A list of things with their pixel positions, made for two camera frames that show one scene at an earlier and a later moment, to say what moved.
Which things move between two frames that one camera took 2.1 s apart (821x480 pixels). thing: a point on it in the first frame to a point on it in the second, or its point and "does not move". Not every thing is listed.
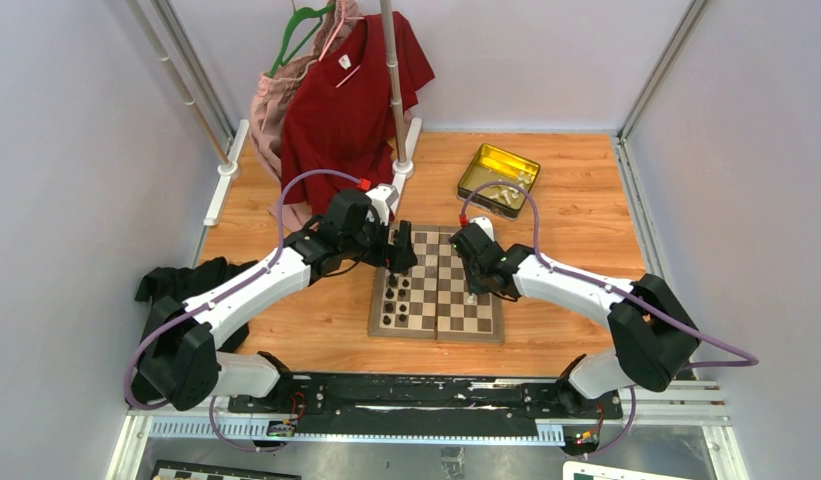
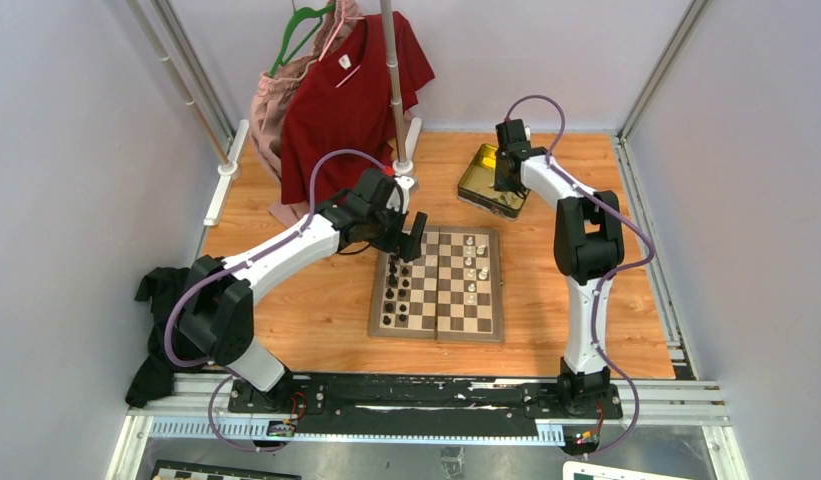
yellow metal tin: (489, 164) does not move
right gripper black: (473, 285) to (501, 183)
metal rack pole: (392, 73) does not move
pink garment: (333, 19) does not move
